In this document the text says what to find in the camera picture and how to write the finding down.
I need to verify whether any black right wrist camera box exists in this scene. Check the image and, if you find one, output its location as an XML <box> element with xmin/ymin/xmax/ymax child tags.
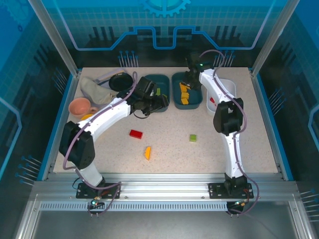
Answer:
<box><xmin>185</xmin><ymin>51</ymin><xmax>200</xmax><ymax>67</ymax></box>

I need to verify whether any beige cloth napkin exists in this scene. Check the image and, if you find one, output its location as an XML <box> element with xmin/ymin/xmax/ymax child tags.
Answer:
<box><xmin>80</xmin><ymin>77</ymin><xmax>119</xmax><ymax>105</ymax></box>

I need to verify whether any black round plate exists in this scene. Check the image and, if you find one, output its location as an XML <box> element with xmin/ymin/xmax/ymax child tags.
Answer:
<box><xmin>108</xmin><ymin>73</ymin><xmax>134</xmax><ymax>92</ymax></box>

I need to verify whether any slotted cable duct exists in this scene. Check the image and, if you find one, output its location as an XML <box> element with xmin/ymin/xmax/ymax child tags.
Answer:
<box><xmin>39</xmin><ymin>202</ymin><xmax>229</xmax><ymax>212</ymax></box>

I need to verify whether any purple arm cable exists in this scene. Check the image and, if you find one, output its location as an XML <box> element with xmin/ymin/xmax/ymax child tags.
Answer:
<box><xmin>62</xmin><ymin>71</ymin><xmax>139</xmax><ymax>217</ymax></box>
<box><xmin>200</xmin><ymin>49</ymin><xmax>260</xmax><ymax>216</ymax></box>

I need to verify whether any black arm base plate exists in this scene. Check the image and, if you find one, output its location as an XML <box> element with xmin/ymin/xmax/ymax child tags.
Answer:
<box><xmin>208</xmin><ymin>182</ymin><xmax>254</xmax><ymax>200</ymax></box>
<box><xmin>76</xmin><ymin>182</ymin><xmax>122</xmax><ymax>200</ymax></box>

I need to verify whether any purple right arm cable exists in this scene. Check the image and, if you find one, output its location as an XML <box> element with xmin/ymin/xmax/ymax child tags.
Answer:
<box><xmin>200</xmin><ymin>49</ymin><xmax>260</xmax><ymax>216</ymax></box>

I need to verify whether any pink speckled ceramic mug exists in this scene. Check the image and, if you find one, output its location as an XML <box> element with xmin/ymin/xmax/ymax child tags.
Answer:
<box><xmin>68</xmin><ymin>97</ymin><xmax>98</xmax><ymax>117</ymax></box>

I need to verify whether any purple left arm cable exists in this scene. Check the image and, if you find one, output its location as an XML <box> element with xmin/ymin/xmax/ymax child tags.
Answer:
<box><xmin>62</xmin><ymin>71</ymin><xmax>139</xmax><ymax>217</ymax></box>

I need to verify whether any teal plastic bin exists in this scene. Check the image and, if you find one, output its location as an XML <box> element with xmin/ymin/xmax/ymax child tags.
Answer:
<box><xmin>171</xmin><ymin>71</ymin><xmax>203</xmax><ymax>110</ymax></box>
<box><xmin>143</xmin><ymin>74</ymin><xmax>171</xmax><ymax>113</ymax></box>

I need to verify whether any white plastic bin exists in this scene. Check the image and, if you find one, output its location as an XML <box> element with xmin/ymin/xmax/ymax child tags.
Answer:
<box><xmin>205</xmin><ymin>77</ymin><xmax>237</xmax><ymax>117</ymax></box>

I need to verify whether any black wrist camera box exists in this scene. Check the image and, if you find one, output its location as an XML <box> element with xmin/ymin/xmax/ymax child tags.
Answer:
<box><xmin>185</xmin><ymin>51</ymin><xmax>200</xmax><ymax>67</ymax></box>
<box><xmin>136</xmin><ymin>77</ymin><xmax>158</xmax><ymax>97</ymax></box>

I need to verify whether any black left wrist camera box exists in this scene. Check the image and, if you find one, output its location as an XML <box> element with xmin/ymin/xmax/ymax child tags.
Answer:
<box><xmin>136</xmin><ymin>77</ymin><xmax>158</xmax><ymax>97</ymax></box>

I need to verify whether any aluminium frame rail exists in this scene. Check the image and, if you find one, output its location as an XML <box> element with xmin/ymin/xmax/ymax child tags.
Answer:
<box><xmin>32</xmin><ymin>173</ymin><xmax>297</xmax><ymax>203</ymax></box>

